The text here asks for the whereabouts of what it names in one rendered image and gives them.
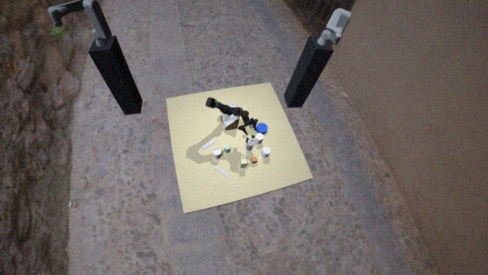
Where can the blue cylinder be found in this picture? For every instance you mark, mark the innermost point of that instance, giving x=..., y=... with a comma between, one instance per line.
x=261, y=128

